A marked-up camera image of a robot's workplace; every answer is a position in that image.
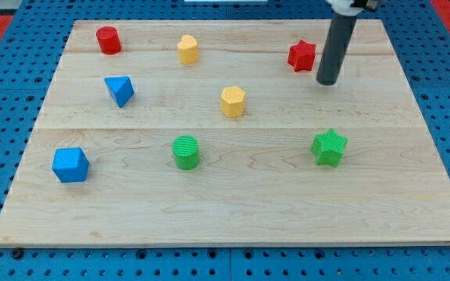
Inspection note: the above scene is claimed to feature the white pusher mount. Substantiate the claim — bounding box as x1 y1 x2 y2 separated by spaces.
326 0 381 16

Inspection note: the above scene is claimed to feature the yellow hexagon block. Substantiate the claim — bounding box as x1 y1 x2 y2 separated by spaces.
220 86 245 118

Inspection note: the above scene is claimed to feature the wooden board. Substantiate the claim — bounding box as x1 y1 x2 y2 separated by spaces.
0 20 450 248

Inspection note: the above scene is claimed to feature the blue triangular prism block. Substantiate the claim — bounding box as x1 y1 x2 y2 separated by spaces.
104 76 134 108

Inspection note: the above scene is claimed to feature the red cylinder block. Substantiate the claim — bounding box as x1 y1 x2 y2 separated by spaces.
95 26 122 55

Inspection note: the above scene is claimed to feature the green star block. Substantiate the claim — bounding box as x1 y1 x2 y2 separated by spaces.
311 129 348 167

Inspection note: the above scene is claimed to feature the yellow heart block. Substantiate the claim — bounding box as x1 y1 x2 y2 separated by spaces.
177 34 199 65

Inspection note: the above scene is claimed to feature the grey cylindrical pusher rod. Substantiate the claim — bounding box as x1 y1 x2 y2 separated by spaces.
316 13 357 86

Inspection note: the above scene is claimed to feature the green cylinder block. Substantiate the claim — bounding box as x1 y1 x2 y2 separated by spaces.
172 135 200 170

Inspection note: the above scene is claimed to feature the blue cube block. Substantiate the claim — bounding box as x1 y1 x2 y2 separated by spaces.
52 148 89 183

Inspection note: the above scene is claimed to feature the red star block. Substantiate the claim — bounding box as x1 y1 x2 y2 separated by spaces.
287 40 316 72

